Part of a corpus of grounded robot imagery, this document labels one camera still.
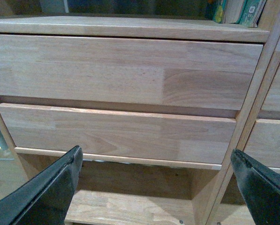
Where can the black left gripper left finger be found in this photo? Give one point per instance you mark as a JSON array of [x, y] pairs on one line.
[[46, 198]]

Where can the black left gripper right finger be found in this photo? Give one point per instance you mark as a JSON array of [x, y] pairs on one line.
[[259, 187]]

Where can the right wooden shelf unit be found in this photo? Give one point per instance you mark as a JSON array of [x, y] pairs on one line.
[[263, 75]]

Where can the wooden shelf unit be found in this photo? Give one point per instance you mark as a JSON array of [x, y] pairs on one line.
[[263, 75], [126, 190]]

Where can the left wooden shelf unit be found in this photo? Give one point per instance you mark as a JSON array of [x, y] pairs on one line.
[[126, 190]]

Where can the lower right wooden drawer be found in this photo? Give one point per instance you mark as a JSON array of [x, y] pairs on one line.
[[264, 142]]

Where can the lower left wooden drawer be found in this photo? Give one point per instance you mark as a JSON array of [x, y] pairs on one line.
[[123, 134]]

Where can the upper left wooden drawer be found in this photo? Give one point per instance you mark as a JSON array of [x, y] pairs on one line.
[[120, 70]]

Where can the green patterned standing book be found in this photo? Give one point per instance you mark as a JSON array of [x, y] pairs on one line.
[[251, 13]]

